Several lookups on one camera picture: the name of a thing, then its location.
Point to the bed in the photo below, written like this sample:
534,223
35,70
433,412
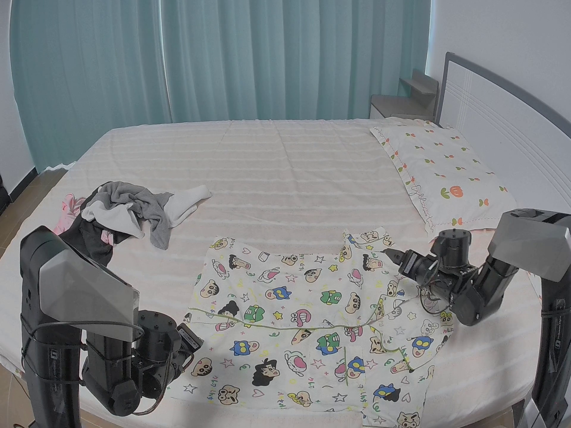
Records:
290,172

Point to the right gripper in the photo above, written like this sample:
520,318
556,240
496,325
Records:
417,265

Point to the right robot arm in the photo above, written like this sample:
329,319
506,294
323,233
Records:
531,243

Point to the grey bedside table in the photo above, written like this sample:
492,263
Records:
392,105

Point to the white printed pillow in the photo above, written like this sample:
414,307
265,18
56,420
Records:
446,163

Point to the blue-green curtain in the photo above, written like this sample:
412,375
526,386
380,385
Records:
89,60
290,38

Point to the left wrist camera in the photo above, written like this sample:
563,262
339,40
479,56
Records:
189,337

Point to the pile of clothes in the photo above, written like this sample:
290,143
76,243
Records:
129,194

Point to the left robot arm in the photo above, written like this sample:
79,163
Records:
80,283

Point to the white printed pyjama top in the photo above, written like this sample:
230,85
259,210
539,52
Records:
290,310

